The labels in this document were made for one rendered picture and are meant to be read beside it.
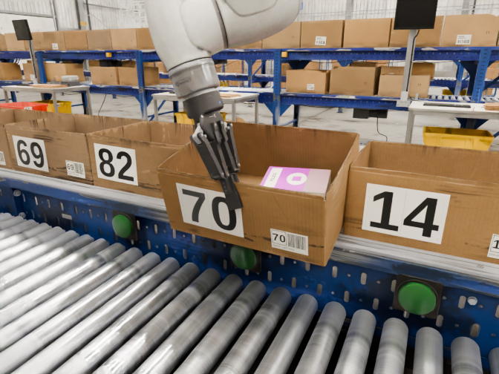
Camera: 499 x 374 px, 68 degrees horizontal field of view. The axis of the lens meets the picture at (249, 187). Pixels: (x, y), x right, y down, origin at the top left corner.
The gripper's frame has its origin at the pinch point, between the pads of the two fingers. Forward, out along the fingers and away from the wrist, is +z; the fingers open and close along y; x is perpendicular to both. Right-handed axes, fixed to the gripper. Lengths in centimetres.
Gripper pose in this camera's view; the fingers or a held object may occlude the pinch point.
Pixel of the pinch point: (232, 191)
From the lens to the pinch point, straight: 76.6
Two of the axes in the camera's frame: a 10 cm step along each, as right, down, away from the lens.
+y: -4.3, 3.0, -8.5
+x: 8.5, -1.9, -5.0
